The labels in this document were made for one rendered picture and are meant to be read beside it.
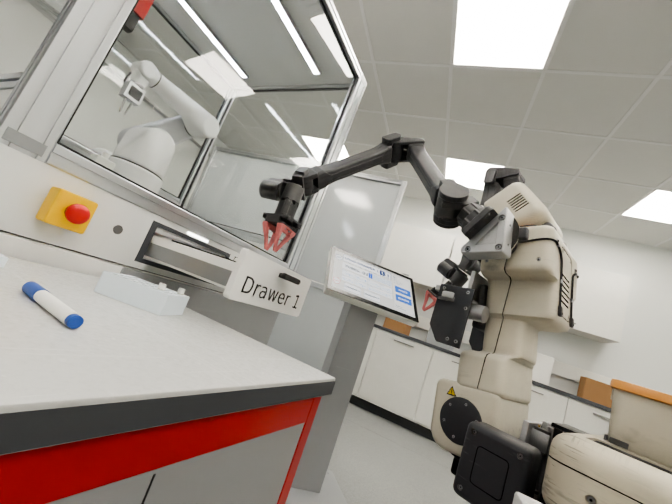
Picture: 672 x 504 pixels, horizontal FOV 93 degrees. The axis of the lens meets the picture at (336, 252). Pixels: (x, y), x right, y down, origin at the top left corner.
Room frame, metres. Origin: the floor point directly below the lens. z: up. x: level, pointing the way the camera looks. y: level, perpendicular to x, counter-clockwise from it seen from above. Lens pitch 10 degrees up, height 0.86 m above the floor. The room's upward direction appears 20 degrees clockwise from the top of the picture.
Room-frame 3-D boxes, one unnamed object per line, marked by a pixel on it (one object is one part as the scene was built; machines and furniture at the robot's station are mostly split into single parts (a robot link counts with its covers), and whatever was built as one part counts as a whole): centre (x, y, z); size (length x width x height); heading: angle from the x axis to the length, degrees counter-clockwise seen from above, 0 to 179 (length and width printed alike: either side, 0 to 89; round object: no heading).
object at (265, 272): (0.80, 0.11, 0.87); 0.29 x 0.02 x 0.11; 151
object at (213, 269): (0.90, 0.30, 0.86); 0.40 x 0.26 x 0.06; 61
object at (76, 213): (0.64, 0.51, 0.88); 0.04 x 0.03 x 0.04; 151
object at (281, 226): (0.90, 0.17, 1.01); 0.07 x 0.07 x 0.09; 58
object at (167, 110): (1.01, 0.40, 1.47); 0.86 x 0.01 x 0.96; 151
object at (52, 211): (0.66, 0.54, 0.88); 0.07 x 0.05 x 0.07; 151
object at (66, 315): (0.38, 0.28, 0.77); 0.14 x 0.02 x 0.02; 58
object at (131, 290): (0.62, 0.30, 0.78); 0.12 x 0.08 x 0.04; 88
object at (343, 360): (1.69, -0.24, 0.51); 0.50 x 0.45 x 1.02; 14
